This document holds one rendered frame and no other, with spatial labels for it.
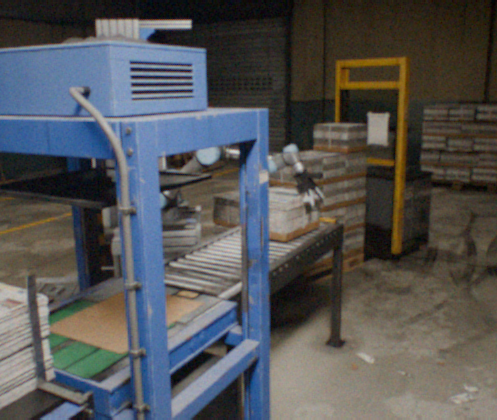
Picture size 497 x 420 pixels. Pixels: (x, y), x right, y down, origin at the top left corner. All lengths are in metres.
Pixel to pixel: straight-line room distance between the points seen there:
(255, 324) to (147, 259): 0.73
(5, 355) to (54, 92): 0.75
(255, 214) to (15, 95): 0.86
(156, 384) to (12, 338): 0.40
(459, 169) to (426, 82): 2.28
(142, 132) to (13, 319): 0.62
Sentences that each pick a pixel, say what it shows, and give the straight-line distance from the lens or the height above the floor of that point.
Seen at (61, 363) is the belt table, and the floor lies 0.80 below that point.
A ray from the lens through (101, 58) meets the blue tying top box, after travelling 1.53.
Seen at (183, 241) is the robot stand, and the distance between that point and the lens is 3.32.
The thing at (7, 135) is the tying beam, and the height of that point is 1.50.
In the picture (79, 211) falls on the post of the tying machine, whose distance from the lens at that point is 2.42.
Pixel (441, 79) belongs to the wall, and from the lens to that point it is 10.36.
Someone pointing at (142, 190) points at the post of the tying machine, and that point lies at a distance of 1.33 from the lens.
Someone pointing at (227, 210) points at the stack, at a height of 0.74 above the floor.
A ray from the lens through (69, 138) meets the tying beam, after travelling 1.47.
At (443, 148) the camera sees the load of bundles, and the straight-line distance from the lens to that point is 8.75.
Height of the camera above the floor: 1.63
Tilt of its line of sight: 13 degrees down
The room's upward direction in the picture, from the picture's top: 1 degrees counter-clockwise
